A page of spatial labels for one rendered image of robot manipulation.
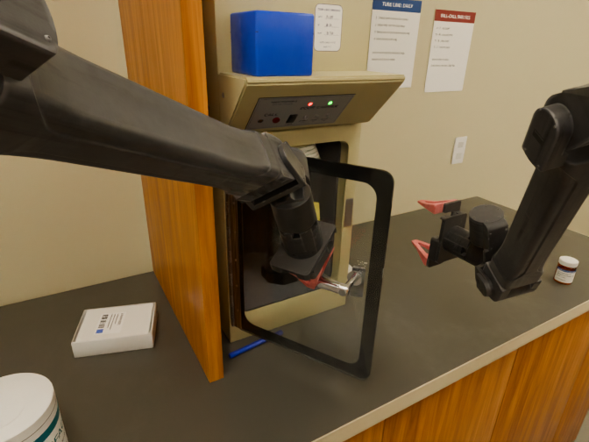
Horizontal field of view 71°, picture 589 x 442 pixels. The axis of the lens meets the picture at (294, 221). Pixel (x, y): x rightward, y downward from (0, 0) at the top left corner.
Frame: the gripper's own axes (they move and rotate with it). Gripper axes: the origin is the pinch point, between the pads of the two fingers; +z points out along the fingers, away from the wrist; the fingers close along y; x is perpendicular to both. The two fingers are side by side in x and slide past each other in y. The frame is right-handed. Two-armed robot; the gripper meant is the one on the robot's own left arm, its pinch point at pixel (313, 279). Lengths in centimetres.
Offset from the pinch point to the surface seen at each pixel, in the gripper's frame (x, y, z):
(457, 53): -4, -124, 22
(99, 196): -69, -8, 7
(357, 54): -7.5, -41.6, -17.6
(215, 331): -17.2, 11.0, 10.5
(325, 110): -7.5, -25.9, -14.9
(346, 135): -7.9, -33.8, -3.6
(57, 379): -44, 31, 14
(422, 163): -9, -99, 56
